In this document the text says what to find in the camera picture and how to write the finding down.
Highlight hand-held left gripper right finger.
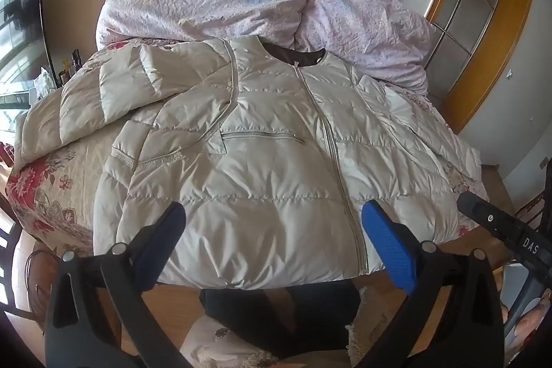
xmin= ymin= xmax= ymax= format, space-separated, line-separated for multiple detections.
xmin=358 ymin=200 xmax=505 ymax=368

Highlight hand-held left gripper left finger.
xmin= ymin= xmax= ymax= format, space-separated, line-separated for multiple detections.
xmin=44 ymin=202 xmax=187 ymax=368

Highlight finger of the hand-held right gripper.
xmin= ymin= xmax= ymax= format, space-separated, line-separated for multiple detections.
xmin=458 ymin=190 xmax=496 ymax=231

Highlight beige puffer jacket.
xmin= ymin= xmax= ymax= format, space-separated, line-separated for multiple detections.
xmin=15 ymin=36 xmax=484 ymax=291

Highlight floral bedsheet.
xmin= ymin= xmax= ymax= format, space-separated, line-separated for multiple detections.
xmin=6 ymin=38 xmax=490 ymax=257

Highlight person's dark trouser legs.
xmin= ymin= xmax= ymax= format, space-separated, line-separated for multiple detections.
xmin=199 ymin=281 xmax=362 ymax=357

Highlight round wooden stool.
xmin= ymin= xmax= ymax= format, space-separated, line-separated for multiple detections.
xmin=23 ymin=251 xmax=59 ymax=308

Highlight dark wooden chair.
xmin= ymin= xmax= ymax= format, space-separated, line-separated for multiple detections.
xmin=0 ymin=196 xmax=27 ymax=321

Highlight clear plastic bag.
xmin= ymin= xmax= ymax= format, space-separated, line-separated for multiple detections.
xmin=32 ymin=67 xmax=55 ymax=98

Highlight flat screen television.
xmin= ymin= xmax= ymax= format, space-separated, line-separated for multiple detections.
xmin=0 ymin=0 xmax=59 ymax=97

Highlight wooden door frame glass panes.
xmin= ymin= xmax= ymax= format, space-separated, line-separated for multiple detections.
xmin=425 ymin=0 xmax=535 ymax=133

